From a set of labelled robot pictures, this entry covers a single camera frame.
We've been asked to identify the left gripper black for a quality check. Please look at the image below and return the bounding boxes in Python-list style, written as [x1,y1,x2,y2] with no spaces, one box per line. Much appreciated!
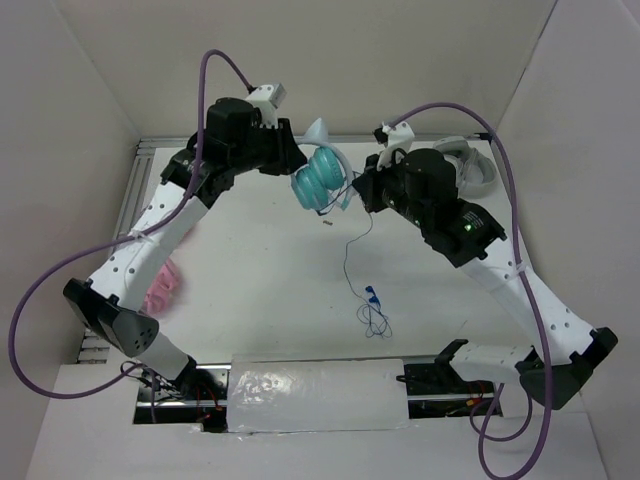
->
[228,116,307,176]

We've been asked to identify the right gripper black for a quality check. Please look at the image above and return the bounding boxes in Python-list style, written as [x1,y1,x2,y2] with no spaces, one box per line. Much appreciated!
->
[351,148,430,229]

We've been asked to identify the teal cat-ear headphones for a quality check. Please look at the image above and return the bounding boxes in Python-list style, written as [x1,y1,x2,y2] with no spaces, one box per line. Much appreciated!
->
[291,118,355,214]

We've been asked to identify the blue earphone cable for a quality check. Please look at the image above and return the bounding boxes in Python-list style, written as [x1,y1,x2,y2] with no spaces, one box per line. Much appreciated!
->
[314,184,394,340]

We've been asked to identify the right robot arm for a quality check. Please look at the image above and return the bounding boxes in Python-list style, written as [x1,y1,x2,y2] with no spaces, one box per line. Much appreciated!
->
[354,148,618,410]

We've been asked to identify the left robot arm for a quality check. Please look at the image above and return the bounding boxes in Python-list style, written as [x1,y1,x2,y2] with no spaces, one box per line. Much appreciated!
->
[63,98,306,399]

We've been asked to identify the white grey headphones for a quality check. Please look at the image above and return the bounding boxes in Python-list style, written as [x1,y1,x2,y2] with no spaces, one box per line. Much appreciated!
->
[433,136,497,199]

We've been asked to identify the pink headphones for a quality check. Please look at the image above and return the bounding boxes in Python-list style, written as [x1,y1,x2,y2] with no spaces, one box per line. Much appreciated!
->
[141,259,181,316]

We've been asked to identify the white taped sheet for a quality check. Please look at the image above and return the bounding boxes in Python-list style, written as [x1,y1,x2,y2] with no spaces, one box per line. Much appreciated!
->
[226,355,410,434]

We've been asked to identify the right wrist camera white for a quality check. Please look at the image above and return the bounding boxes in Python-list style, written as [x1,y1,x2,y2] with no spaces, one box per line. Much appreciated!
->
[373,121,415,171]

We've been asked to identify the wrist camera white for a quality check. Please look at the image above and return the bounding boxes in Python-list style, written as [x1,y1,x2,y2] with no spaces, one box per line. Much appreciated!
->
[246,83,286,129]
[373,121,415,171]

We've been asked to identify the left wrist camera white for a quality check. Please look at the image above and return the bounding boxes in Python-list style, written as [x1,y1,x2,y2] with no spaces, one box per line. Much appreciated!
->
[246,83,286,129]

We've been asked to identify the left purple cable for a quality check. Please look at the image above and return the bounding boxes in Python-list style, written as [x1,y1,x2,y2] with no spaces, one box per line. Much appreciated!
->
[9,48,259,400]

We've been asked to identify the purple cable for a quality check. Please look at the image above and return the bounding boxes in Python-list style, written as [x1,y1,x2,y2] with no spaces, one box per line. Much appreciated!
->
[9,48,259,400]
[389,102,556,479]

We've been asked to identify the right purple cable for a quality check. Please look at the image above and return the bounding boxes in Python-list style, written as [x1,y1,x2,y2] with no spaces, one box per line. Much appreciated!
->
[389,102,556,479]

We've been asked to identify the aluminium rail frame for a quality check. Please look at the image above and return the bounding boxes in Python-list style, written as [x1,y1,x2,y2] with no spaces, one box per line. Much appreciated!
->
[74,130,494,366]

